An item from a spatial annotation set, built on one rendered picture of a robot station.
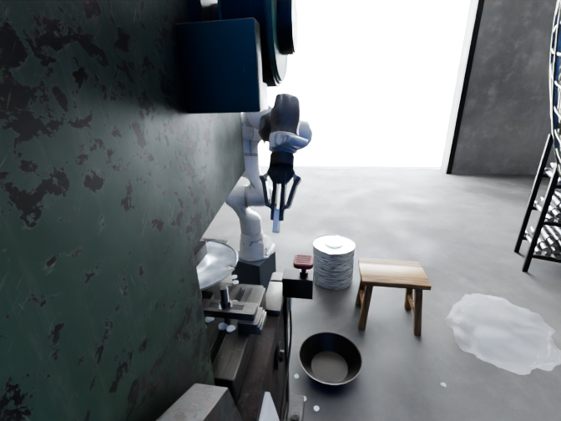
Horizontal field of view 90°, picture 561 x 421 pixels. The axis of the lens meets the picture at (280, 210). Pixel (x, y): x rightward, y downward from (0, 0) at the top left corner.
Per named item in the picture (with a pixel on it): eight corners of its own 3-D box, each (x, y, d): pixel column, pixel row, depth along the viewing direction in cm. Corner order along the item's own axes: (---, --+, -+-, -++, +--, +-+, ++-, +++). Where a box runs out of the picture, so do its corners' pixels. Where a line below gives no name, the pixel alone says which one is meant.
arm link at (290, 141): (274, 140, 90) (272, 157, 90) (262, 126, 78) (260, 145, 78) (312, 141, 87) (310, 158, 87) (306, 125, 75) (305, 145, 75)
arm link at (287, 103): (280, 149, 99) (253, 144, 95) (284, 114, 100) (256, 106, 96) (304, 135, 82) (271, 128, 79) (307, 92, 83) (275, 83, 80)
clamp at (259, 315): (204, 311, 74) (199, 278, 70) (266, 317, 71) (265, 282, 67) (194, 328, 68) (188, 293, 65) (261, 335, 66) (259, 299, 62)
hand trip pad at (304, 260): (295, 273, 93) (295, 252, 90) (313, 274, 92) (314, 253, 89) (292, 286, 86) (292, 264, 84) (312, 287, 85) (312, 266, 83)
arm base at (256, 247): (253, 239, 169) (251, 218, 164) (280, 245, 161) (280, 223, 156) (230, 256, 150) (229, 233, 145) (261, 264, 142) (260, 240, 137)
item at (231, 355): (132, 292, 92) (128, 276, 90) (266, 304, 85) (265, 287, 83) (48, 374, 64) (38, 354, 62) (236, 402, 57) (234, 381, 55)
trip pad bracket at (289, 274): (285, 313, 99) (284, 265, 92) (312, 316, 97) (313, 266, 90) (282, 326, 93) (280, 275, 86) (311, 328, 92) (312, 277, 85)
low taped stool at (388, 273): (411, 307, 175) (418, 261, 163) (422, 337, 153) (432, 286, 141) (354, 302, 181) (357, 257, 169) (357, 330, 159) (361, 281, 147)
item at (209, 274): (168, 240, 97) (168, 237, 97) (249, 244, 92) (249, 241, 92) (106, 291, 71) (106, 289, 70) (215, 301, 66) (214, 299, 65)
